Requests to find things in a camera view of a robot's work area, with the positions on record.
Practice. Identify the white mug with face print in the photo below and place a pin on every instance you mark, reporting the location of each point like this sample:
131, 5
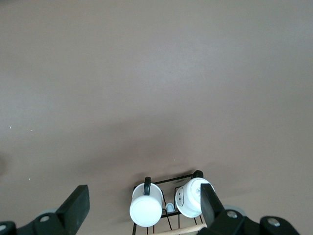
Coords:
188, 203

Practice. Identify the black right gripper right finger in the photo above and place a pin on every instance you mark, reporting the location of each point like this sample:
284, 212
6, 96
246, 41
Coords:
212, 215

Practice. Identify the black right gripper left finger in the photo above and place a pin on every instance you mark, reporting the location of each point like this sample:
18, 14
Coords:
71, 213

